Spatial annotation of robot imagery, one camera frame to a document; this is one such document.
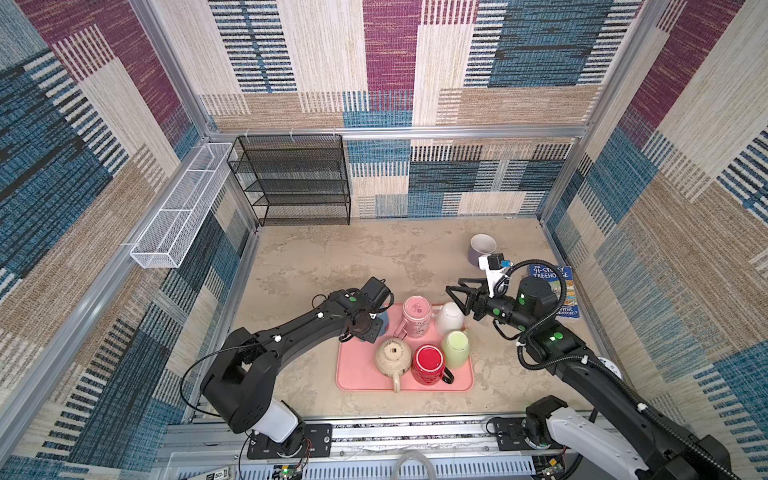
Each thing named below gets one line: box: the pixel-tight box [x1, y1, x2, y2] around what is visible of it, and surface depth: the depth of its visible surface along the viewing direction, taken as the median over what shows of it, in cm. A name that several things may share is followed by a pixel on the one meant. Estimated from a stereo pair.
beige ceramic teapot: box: [376, 337, 412, 393], surface depth 80 cm
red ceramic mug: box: [411, 344, 455, 386], surface depth 80 cm
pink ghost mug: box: [393, 295, 432, 340], surface depth 86 cm
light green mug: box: [443, 330, 470, 369], surface depth 81 cm
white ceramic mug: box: [431, 302, 465, 335], surface depth 87 cm
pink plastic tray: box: [336, 303, 475, 392], surface depth 83 cm
